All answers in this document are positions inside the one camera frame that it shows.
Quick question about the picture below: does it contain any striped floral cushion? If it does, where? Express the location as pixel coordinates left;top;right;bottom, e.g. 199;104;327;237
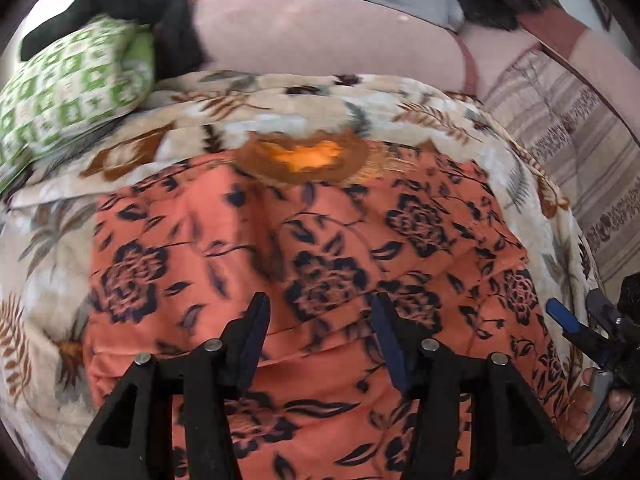
480;47;640;286

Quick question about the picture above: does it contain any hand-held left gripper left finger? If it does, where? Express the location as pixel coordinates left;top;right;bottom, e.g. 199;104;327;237
60;292;271;480

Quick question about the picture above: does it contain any person's right hand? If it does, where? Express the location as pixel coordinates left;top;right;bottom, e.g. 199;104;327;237
561;367;635;447

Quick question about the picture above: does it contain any pink bolster cushion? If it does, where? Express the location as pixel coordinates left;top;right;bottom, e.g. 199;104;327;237
187;0;482;97

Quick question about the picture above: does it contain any black cloth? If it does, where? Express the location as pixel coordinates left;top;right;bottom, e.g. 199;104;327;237
20;0;209;69

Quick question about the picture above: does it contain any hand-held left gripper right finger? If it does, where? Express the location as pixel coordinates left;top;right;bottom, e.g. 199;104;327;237
372;293;582;480

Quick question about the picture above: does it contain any leaf-print blanket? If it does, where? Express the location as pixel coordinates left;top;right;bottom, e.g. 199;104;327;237
0;71;608;463

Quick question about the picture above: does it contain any orange black-floral garment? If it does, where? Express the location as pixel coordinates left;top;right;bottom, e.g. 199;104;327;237
82;130;577;480

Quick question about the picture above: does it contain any pink sofa backrest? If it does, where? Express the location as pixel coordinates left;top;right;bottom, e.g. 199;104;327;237
517;10;640;113

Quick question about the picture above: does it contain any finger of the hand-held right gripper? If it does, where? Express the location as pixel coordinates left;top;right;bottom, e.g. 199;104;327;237
585;289;625;328
546;298;583;335

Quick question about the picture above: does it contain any green patterned pillow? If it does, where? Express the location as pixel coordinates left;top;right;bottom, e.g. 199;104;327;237
0;15;157;196

